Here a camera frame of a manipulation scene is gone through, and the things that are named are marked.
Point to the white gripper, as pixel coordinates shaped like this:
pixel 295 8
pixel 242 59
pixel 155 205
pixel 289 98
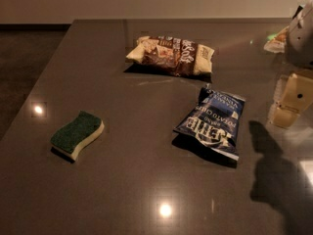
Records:
pixel 301 39

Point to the green and yellow sponge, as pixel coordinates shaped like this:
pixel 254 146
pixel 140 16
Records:
pixel 72 138

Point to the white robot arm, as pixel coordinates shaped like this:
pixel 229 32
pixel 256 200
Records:
pixel 299 47

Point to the blue kettle chip bag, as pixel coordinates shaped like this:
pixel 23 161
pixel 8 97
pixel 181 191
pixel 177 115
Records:
pixel 214 121

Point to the brown chip bag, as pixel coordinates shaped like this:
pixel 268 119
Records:
pixel 178 57

